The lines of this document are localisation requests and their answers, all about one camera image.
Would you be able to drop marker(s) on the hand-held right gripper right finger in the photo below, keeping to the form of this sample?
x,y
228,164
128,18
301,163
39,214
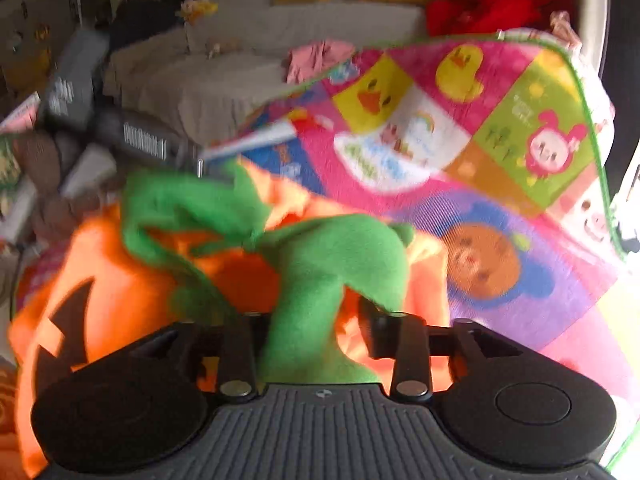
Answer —
x,y
400,340

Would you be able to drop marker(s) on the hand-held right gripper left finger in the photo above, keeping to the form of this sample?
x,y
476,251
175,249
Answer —
x,y
240,350

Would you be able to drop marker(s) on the orange pumpkin costume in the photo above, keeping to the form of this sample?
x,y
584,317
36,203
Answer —
x,y
150,285

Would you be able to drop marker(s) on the person's left hand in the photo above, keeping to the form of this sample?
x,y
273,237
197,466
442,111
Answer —
x,y
42,155

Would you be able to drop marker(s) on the white covered sofa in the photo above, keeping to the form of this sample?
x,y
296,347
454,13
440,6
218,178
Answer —
x,y
225,85

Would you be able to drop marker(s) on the small toy figure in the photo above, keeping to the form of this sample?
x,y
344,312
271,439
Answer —
x,y
215,50

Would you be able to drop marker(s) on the picture book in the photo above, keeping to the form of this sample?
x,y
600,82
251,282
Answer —
x,y
12,160

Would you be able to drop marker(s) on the yellow plush toy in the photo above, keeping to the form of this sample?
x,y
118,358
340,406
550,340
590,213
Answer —
x,y
197,10

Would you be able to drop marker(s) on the colourful cartoon play mat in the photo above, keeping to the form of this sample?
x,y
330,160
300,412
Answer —
x,y
500,185

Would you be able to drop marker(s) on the pink cloth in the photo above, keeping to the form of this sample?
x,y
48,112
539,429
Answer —
x,y
315,60

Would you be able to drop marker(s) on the floral white pillow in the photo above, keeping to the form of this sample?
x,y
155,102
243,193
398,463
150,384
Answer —
x,y
595,95

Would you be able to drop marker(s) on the red plush blanket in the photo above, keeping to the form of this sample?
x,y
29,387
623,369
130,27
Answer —
x,y
490,5

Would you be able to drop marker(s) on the small beige plush toy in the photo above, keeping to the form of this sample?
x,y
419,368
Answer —
x,y
565,30

